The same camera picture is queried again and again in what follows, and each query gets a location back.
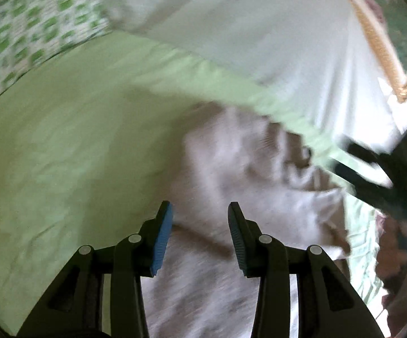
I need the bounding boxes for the white striped quilt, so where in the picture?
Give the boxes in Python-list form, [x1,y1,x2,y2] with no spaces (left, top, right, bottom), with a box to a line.
[91,0,407,148]

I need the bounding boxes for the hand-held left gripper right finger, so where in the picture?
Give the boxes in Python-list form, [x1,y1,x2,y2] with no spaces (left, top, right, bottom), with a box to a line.
[227,202,384,338]

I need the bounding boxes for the light green bed sheet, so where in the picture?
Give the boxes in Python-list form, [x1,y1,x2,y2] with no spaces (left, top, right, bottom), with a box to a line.
[0,30,384,335]

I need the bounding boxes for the green patterned pillow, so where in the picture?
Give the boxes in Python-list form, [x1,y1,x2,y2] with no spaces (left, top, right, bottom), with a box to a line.
[0,0,114,118]

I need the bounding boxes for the grey knit sweater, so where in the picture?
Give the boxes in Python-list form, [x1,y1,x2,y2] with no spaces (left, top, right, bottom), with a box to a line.
[140,101,353,338]

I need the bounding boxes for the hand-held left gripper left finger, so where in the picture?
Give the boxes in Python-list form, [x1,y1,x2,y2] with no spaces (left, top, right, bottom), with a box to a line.
[16,201,173,338]

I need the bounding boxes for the person's right hand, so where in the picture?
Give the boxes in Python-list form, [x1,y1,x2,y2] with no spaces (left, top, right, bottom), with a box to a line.
[375,215,407,289]

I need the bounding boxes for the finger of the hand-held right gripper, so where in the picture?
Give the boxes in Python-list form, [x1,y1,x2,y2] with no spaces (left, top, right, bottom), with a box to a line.
[346,142,390,167]
[333,163,393,207]

